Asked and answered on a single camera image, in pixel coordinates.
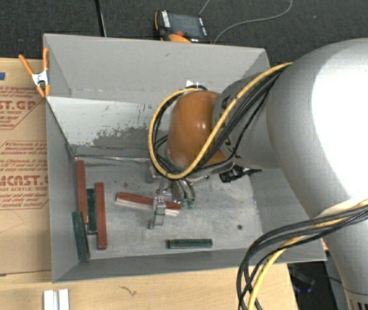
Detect red-brown block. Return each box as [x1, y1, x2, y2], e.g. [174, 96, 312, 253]
[75, 160, 90, 225]
[115, 191, 182, 218]
[94, 182, 108, 251]

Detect dark green flat block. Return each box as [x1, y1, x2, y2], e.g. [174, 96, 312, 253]
[71, 211, 92, 261]
[166, 238, 214, 250]
[86, 188, 98, 235]

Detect grey metal bin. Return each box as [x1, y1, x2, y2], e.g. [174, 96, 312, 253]
[43, 33, 329, 284]

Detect brown cardboard board, red print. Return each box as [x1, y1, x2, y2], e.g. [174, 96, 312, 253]
[0, 56, 53, 278]

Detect black cylinder on white bracket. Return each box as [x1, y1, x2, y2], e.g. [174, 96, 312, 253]
[205, 163, 263, 184]

